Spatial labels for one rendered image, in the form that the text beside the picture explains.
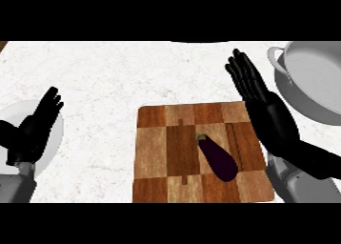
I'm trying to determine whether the dark purple eggplant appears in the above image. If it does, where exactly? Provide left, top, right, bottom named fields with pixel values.
left=195, top=132, right=239, bottom=183

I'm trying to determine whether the white round plate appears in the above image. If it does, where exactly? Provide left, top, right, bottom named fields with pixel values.
left=0, top=99, right=65, bottom=177

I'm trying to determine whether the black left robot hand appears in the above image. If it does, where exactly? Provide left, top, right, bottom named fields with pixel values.
left=0, top=86, right=67, bottom=168

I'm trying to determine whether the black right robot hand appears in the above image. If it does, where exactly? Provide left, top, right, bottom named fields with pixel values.
left=224, top=48, right=341, bottom=183

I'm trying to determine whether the grey metal pot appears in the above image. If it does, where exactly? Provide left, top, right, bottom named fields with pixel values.
left=266, top=41, right=341, bottom=127

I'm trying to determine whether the wooden checkered cutting board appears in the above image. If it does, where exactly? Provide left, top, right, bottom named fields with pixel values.
left=132, top=100, right=277, bottom=204

